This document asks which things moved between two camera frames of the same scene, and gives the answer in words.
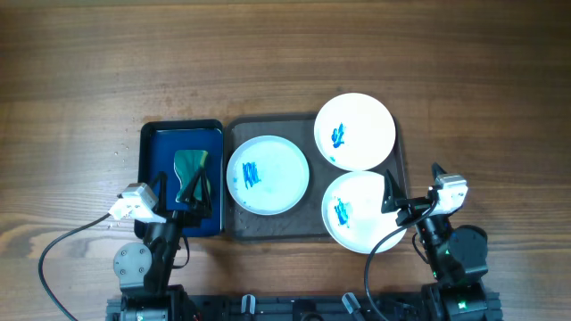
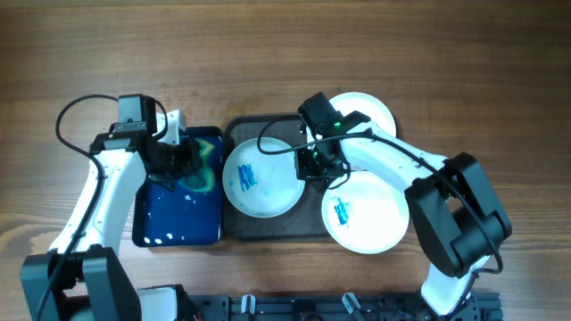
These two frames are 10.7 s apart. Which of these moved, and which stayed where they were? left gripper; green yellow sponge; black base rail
Moved: green yellow sponge; left gripper
Stayed: black base rail
